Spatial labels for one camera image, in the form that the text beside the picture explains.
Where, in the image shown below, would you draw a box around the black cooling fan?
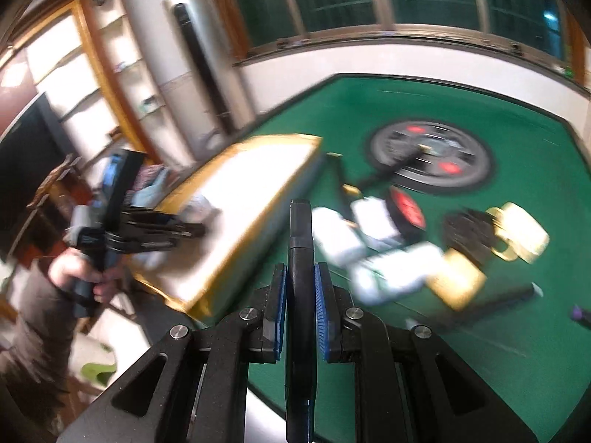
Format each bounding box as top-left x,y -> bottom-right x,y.
442,208 -> 497,269

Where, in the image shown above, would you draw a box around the white pill bottle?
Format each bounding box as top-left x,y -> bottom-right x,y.
348,242 -> 444,306

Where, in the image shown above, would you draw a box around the cream earbud case with ring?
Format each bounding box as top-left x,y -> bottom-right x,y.
487,202 -> 550,264

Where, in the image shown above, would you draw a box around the black marker grey cap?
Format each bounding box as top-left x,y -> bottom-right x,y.
430,282 -> 544,329

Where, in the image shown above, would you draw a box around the white power adapter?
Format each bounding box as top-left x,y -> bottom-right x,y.
351,197 -> 402,251

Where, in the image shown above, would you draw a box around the yellow round sponge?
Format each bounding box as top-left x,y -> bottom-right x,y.
426,249 -> 487,311

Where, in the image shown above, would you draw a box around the black television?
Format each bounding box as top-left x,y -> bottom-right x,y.
1,93 -> 79,259

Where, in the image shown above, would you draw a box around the person left hand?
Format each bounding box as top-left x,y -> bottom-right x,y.
47,248 -> 124,304

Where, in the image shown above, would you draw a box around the person left forearm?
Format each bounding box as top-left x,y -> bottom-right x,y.
1,257 -> 76,428

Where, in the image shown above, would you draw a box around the yellow cardboard box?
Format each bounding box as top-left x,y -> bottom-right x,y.
128,133 -> 324,326

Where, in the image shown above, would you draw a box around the white bottle red label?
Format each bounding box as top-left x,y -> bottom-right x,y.
311,207 -> 366,268

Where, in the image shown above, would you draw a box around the black electrical tape roll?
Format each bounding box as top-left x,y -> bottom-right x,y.
386,186 -> 426,245

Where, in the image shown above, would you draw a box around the black marker on centre panel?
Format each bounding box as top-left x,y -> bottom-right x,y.
341,144 -> 430,194

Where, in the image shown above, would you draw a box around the black marker yellow caps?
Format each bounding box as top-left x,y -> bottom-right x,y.
327,152 -> 353,224

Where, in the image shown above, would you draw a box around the round grey table centre panel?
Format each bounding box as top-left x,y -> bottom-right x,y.
365,119 -> 496,194

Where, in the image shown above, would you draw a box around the standing air conditioner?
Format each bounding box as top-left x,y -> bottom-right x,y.
163,0 -> 256,160

